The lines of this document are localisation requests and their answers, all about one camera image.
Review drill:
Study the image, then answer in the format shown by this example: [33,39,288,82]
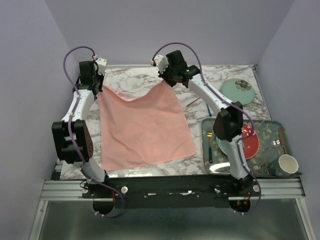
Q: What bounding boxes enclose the pink cloth napkin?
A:
[97,81,196,171]

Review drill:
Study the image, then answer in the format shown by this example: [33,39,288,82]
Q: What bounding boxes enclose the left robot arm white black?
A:
[51,57,111,198]

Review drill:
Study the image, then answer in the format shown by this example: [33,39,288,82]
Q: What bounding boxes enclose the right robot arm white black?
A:
[152,50,253,196]

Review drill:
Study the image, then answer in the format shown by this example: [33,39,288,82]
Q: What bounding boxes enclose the copper spoon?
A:
[186,97,200,108]

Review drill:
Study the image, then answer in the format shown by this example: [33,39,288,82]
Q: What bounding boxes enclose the mint green floral plate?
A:
[220,78,256,105]

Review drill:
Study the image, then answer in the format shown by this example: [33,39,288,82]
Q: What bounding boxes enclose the red and teal plate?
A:
[216,123,260,160]

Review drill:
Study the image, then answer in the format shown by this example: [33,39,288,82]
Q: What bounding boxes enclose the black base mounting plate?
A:
[82,174,260,211]

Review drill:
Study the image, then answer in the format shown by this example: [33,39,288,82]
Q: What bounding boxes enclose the green floral serving tray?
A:
[201,118,291,178]

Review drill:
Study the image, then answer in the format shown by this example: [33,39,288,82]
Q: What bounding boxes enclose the silver spoon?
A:
[265,139,281,150]

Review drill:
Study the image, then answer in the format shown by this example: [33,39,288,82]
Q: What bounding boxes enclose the white paper cup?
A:
[278,154,299,175]

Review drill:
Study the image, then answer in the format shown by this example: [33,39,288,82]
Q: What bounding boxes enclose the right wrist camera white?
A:
[152,54,169,74]

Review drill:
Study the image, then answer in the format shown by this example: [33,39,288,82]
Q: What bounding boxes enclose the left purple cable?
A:
[63,45,126,218]

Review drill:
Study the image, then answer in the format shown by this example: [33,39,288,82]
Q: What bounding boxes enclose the blue handled utensil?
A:
[206,104,212,118]

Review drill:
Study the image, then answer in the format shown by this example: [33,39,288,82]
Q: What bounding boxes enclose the gold fork green handle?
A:
[207,127,213,164]

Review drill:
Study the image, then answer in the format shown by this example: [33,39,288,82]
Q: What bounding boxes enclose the wooden handled knife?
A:
[278,127,288,155]

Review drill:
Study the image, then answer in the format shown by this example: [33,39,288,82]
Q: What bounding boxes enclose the aluminium frame rail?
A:
[40,178,306,201]

